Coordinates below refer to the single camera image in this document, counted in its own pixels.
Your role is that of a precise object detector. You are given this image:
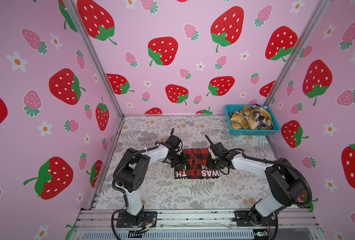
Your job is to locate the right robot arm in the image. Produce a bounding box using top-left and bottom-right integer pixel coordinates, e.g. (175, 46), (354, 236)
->
(209, 150), (312, 226)

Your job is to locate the yellow plaid shirt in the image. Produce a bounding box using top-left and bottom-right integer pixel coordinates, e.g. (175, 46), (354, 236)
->
(230, 105), (274, 130)

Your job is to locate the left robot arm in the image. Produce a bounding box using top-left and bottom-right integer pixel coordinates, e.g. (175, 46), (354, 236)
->
(112, 141), (185, 226)

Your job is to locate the red black plaid shirt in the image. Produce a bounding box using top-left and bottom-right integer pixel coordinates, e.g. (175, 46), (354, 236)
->
(174, 149), (220, 180)

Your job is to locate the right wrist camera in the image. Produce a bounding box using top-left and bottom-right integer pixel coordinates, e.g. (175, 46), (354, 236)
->
(205, 135), (228, 160)

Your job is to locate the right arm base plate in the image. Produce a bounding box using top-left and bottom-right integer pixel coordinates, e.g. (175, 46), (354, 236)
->
(232, 211), (277, 227)

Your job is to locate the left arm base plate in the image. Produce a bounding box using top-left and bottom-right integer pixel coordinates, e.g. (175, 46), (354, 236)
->
(114, 211), (157, 228)

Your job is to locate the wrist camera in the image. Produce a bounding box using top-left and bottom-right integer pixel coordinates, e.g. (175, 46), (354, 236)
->
(205, 135), (228, 160)
(166, 128), (182, 152)

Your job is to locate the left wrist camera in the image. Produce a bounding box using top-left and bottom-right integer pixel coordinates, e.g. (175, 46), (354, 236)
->
(166, 128), (182, 152)

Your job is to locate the aluminium frame rail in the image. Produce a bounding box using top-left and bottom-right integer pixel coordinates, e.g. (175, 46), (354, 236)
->
(74, 209), (320, 231)

